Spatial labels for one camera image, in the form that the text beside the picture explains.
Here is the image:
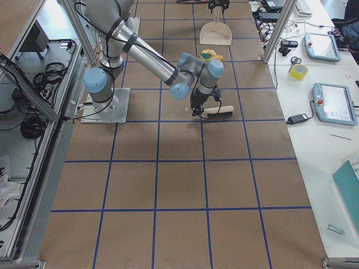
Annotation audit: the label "far teach pendant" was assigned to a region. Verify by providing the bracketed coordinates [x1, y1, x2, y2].
[303, 33, 341, 62]

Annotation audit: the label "black webcam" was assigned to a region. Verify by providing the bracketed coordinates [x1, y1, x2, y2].
[278, 40, 298, 57]

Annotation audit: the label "white hand brush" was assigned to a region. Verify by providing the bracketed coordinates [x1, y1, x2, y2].
[185, 105, 234, 119]

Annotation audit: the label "teal notebook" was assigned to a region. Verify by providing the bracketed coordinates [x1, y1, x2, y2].
[333, 160, 358, 230]

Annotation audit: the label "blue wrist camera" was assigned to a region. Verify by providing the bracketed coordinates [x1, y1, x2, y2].
[212, 87, 222, 102]

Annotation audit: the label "teach pendant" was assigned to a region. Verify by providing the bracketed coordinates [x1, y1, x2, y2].
[303, 33, 341, 62]
[312, 83, 357, 126]

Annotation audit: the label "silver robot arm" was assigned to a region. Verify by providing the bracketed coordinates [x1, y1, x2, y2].
[85, 1, 224, 115]

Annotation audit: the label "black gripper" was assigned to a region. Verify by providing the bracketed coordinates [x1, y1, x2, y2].
[190, 87, 209, 116]
[208, 0, 229, 13]

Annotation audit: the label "metal wire clip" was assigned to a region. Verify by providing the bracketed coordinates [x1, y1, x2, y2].
[327, 224, 345, 235]

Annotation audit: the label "aluminium frame post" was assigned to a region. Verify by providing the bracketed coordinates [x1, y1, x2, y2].
[262, 0, 297, 64]

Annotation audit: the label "black power adapter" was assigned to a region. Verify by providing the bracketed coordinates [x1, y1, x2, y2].
[286, 113, 309, 125]

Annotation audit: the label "aluminium side frame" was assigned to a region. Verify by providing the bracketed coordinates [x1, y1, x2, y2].
[1, 1, 86, 268]

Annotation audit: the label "yellow tape roll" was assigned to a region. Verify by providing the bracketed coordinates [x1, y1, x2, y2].
[289, 64, 309, 80]

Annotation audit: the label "beige dustpan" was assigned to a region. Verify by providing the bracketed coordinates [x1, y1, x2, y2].
[199, 7, 232, 46]

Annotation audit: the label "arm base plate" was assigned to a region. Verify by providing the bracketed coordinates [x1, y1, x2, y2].
[81, 88, 131, 124]
[126, 17, 141, 34]

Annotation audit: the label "near teach pendant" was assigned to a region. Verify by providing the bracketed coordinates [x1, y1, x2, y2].
[312, 83, 357, 126]

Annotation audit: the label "toy potato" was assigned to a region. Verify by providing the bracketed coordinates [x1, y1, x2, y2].
[210, 55, 224, 62]

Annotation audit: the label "black handled scissors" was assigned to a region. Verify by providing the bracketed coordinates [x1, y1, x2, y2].
[288, 57, 302, 73]

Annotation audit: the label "green yellow sponge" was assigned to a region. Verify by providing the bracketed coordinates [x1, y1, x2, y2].
[201, 53, 211, 61]

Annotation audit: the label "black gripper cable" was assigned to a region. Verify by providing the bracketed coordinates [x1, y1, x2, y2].
[190, 84, 223, 120]

